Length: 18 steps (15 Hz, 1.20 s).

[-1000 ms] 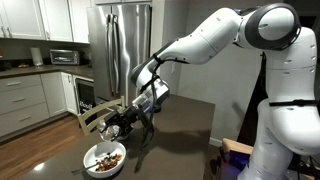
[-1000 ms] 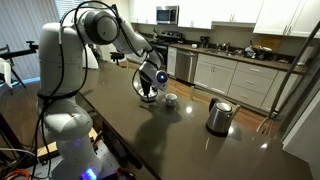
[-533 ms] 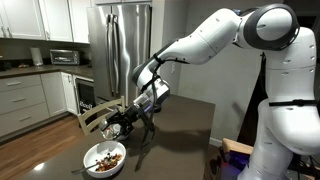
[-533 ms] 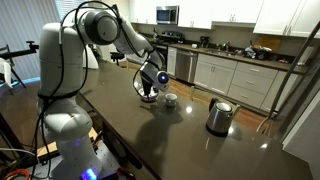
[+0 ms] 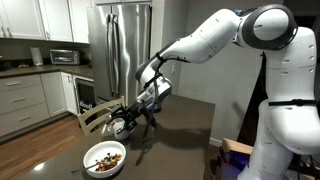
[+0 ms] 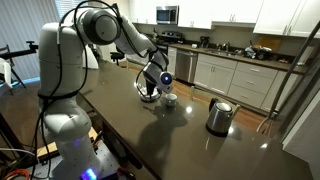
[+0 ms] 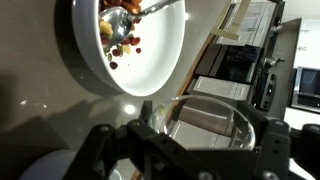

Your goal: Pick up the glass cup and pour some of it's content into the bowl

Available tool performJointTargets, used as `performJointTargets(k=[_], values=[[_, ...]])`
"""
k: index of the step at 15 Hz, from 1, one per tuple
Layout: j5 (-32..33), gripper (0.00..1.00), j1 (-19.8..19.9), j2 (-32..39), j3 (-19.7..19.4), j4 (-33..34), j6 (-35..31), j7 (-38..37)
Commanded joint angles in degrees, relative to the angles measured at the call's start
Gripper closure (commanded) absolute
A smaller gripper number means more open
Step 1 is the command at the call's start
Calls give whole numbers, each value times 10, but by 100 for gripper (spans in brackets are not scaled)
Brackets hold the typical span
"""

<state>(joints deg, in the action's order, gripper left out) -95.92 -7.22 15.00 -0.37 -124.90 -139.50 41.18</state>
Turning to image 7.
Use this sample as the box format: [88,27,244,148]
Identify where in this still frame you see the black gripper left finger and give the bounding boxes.
[63,99,158,180]

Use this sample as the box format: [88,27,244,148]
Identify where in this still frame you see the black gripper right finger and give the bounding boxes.
[234,99,320,180]

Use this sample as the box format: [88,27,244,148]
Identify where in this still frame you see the clear glass bowl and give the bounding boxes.
[148,94,257,150]

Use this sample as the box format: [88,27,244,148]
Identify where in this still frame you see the white ceramic bowl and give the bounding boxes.
[71,0,187,98]

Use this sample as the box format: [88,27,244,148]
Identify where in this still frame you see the white ceramic mug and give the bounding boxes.
[18,149,124,180]

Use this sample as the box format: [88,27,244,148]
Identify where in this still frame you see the narrow white cabinet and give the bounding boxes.
[187,75,253,102]

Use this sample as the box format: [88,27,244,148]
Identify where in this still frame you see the steel stovetop tea kettle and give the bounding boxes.
[263,56,286,70]

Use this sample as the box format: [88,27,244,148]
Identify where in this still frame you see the black and steel stove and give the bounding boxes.
[194,43,278,113]

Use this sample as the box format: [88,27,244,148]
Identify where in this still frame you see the colourful cereal pieces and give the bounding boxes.
[98,0,144,71]

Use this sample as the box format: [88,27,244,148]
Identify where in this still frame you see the white lower kitchen cabinets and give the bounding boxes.
[216,1,278,48]

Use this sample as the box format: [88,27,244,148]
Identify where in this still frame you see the silver metal spoon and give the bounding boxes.
[98,0,181,46]

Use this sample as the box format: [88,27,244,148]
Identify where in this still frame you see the cream wooden chair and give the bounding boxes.
[210,0,252,42]

